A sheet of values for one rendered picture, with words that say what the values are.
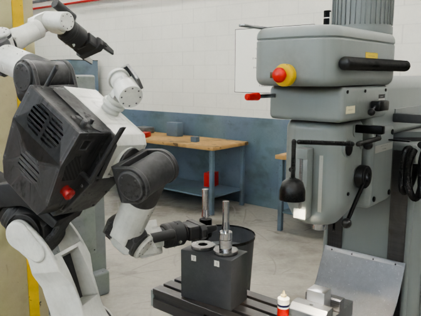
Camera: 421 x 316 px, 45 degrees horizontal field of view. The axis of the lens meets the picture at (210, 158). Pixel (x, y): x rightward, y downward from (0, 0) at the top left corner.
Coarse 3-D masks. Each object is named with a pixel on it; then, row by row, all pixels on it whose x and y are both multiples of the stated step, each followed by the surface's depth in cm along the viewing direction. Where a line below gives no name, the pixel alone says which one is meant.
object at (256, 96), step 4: (256, 92) 144; (244, 96) 141; (248, 96) 140; (252, 96) 141; (256, 96) 142; (260, 96) 143; (264, 96) 146; (268, 96) 148; (272, 96) 149; (256, 100) 144
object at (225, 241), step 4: (220, 236) 182; (224, 236) 181; (228, 236) 181; (220, 240) 182; (224, 240) 181; (228, 240) 181; (220, 244) 183; (224, 244) 182; (228, 244) 182; (220, 248) 183; (224, 248) 182; (228, 248) 182
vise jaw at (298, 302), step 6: (294, 300) 163; (300, 300) 163; (306, 300) 163; (294, 306) 161; (300, 306) 160; (306, 306) 159; (312, 306) 159; (318, 306) 159; (324, 306) 159; (294, 312) 160; (300, 312) 159; (306, 312) 158; (312, 312) 157; (318, 312) 156; (324, 312) 156; (330, 312) 157
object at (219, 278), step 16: (192, 256) 185; (208, 256) 181; (224, 256) 180; (240, 256) 181; (192, 272) 186; (208, 272) 182; (224, 272) 178; (240, 272) 182; (192, 288) 187; (208, 288) 183; (224, 288) 179; (240, 288) 184; (224, 304) 180
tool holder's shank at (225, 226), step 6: (222, 204) 181; (228, 204) 181; (222, 210) 181; (228, 210) 181; (222, 216) 182; (228, 216) 181; (222, 222) 182; (228, 222) 182; (222, 228) 182; (228, 228) 182
